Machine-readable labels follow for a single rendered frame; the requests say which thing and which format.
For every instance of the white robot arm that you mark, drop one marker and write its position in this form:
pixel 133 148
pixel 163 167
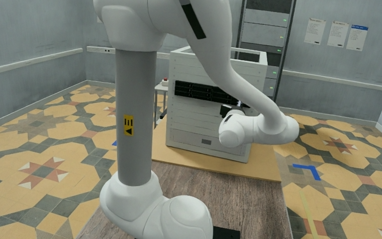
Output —
pixel 133 199

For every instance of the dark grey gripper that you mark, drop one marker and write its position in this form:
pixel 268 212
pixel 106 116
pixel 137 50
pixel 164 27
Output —
pixel 239 106

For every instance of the tan wooden board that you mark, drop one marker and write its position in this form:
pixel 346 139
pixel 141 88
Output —
pixel 262 163

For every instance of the white server rack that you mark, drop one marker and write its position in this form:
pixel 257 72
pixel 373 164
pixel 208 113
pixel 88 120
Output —
pixel 193 124

